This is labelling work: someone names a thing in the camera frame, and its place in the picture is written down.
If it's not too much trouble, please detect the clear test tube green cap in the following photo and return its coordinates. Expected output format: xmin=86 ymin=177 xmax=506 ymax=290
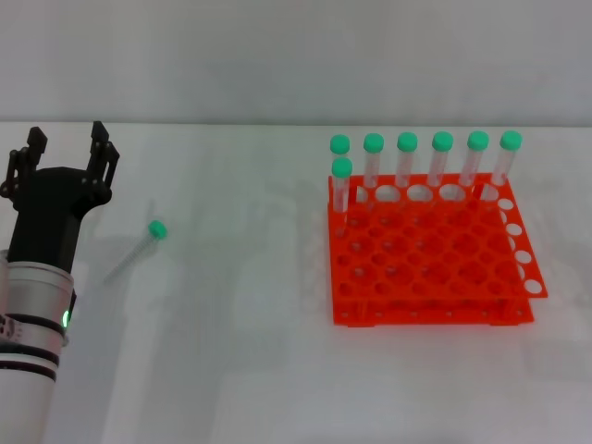
xmin=427 ymin=130 xmax=454 ymax=204
xmin=331 ymin=156 xmax=354 ymax=238
xmin=363 ymin=132 xmax=386 ymax=209
xmin=457 ymin=130 xmax=490 ymax=203
xmin=102 ymin=219 xmax=168 ymax=284
xmin=485 ymin=129 xmax=524 ymax=203
xmin=328 ymin=133 xmax=352 ymax=161
xmin=395 ymin=131 xmax=419 ymax=204

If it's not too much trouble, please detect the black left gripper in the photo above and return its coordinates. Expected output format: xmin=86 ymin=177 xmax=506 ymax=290
xmin=0 ymin=120 xmax=123 ymax=277

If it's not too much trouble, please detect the orange test tube rack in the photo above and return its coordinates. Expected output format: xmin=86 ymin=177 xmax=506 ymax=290
xmin=327 ymin=172 xmax=549 ymax=328

